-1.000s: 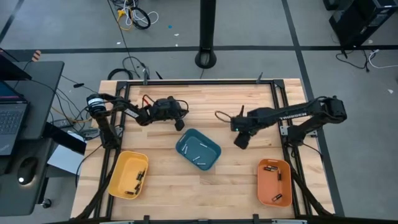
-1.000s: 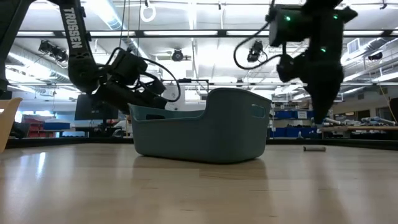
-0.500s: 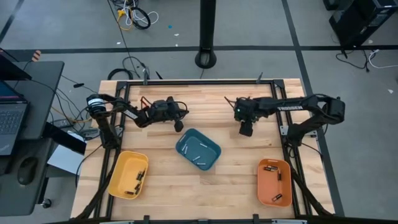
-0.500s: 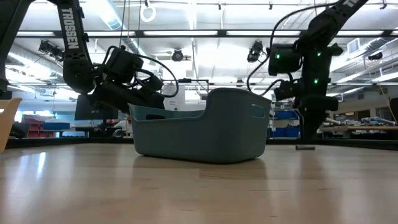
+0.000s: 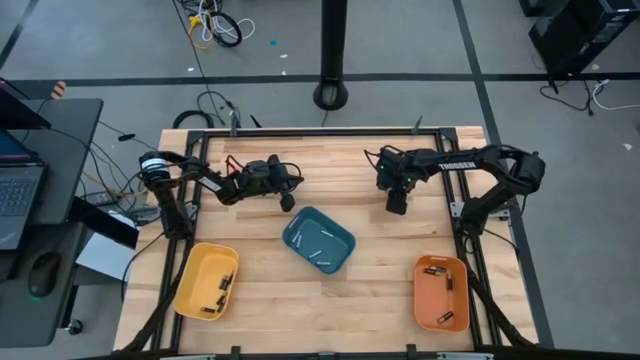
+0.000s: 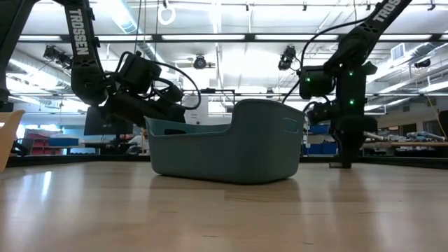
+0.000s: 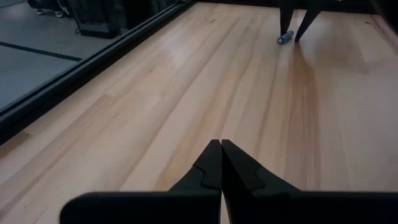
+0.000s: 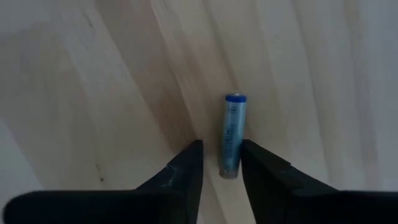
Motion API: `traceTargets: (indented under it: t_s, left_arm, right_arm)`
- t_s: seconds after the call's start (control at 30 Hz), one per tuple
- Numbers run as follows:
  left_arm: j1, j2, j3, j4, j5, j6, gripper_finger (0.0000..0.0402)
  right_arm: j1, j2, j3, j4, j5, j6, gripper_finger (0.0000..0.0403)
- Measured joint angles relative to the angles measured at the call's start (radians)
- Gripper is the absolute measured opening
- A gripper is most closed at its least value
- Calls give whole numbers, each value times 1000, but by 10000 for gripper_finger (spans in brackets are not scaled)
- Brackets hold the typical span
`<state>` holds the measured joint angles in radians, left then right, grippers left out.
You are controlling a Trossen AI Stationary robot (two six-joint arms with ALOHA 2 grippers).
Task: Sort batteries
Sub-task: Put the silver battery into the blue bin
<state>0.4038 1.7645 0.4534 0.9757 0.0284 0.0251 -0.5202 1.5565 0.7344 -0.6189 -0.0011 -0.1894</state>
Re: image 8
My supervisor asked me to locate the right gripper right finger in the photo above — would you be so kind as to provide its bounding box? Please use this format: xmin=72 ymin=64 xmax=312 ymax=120
xmin=240 ymin=138 xmax=398 ymax=224

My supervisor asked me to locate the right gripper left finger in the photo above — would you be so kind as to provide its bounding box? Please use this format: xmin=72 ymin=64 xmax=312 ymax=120
xmin=2 ymin=139 xmax=205 ymax=224

